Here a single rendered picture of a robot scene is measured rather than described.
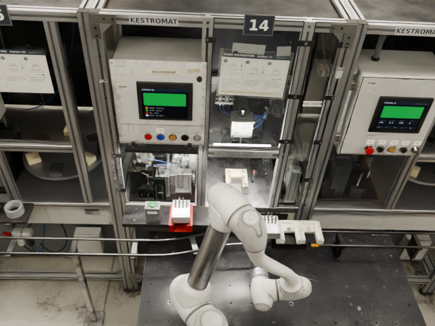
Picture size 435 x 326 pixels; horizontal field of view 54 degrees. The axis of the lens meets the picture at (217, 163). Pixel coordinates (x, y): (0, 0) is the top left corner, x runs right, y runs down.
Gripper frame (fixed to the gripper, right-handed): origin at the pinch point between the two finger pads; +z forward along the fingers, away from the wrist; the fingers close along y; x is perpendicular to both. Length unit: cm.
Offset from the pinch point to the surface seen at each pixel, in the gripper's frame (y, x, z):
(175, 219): 11.7, 43.5, 3.1
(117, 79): 86, 69, 20
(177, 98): 78, 43, 17
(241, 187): 4.1, 5.6, 35.9
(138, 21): 113, 58, 21
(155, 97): 78, 52, 17
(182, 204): 15.9, 40.0, 10.0
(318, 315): -20, -32, -34
